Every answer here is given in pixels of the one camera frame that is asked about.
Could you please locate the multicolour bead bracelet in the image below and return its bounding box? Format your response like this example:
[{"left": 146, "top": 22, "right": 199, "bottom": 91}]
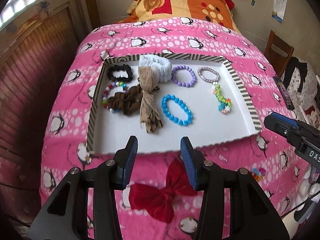
[{"left": 101, "top": 80, "right": 128, "bottom": 113}]

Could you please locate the blue bead bracelet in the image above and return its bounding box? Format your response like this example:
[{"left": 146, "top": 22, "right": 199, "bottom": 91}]
[{"left": 160, "top": 94, "right": 194, "bottom": 126}]

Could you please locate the green pastel bead bracelet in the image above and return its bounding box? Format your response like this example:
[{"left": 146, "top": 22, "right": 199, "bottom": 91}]
[{"left": 211, "top": 81, "right": 233, "bottom": 114}]

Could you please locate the purple bead bracelet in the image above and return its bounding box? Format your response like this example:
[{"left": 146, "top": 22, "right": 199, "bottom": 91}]
[{"left": 171, "top": 64, "right": 198, "bottom": 88}]

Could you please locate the black scrunchie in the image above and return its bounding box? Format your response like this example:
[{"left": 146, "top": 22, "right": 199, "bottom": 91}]
[{"left": 107, "top": 64, "right": 133, "bottom": 83}]

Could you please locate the white fluffy scrunchie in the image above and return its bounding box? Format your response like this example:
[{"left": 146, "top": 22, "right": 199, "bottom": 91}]
[{"left": 139, "top": 54, "right": 172, "bottom": 83}]

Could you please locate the white gloved right hand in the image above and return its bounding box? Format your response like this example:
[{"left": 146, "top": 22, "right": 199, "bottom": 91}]
[{"left": 296, "top": 165, "right": 319, "bottom": 205}]

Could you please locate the floral bed sheet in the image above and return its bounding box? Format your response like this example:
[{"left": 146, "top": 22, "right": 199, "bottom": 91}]
[{"left": 280, "top": 57, "right": 319, "bottom": 129}]

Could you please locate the pink penguin bedspread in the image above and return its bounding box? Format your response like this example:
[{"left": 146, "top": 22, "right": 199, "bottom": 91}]
[{"left": 39, "top": 16, "right": 313, "bottom": 240}]

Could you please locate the black smartphone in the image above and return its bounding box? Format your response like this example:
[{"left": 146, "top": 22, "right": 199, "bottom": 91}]
[{"left": 273, "top": 76, "right": 295, "bottom": 111}]

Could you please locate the red velvet bow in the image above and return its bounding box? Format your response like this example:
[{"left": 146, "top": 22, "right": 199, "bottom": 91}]
[{"left": 129, "top": 160, "right": 197, "bottom": 224}]

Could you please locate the striped cardboard tray box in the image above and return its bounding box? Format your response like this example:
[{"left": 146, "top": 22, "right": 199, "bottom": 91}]
[{"left": 86, "top": 54, "right": 262, "bottom": 154}]

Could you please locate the black garment on bed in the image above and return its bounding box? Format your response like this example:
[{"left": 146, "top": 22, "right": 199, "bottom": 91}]
[{"left": 282, "top": 56, "right": 309, "bottom": 93}]

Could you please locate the brown wooden chair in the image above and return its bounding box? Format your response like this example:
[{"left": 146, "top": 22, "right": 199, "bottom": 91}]
[{"left": 264, "top": 30, "right": 294, "bottom": 77}]

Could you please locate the orange yellow patterned blanket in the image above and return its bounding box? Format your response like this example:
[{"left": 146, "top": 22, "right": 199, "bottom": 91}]
[{"left": 122, "top": 0, "right": 240, "bottom": 33}]

